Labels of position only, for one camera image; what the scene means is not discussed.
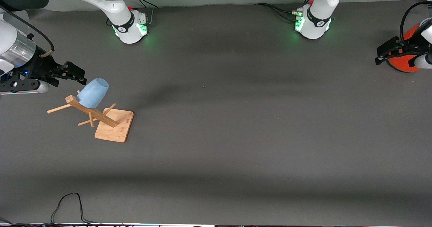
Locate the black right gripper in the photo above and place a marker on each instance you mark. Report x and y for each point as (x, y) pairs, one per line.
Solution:
(39, 66)

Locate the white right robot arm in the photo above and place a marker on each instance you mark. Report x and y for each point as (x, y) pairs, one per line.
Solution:
(111, 4)

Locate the wooden cup rack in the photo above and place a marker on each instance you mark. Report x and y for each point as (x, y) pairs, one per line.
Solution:
(113, 127)

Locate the light blue cup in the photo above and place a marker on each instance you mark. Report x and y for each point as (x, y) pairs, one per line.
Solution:
(92, 93)

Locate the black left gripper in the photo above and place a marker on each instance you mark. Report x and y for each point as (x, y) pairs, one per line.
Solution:
(402, 48)

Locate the orange can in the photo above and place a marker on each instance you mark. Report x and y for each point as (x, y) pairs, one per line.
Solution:
(401, 63)

